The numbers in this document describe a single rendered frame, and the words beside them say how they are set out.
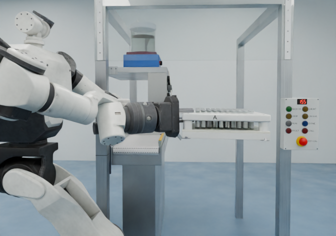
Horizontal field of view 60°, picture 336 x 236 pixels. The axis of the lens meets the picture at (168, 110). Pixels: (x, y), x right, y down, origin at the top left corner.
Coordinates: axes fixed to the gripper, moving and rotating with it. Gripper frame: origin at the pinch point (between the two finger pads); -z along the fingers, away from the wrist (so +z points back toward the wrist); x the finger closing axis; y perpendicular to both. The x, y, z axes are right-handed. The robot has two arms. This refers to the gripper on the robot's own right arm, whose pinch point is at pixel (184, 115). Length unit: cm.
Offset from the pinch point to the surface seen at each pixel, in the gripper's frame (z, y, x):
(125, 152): -7, -79, 23
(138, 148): -13, -76, 21
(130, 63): -11, -78, -26
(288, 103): -75, -26, -2
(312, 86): -397, -254, -26
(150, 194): -24, -84, 51
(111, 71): -1, -80, -21
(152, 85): -20, -69, -13
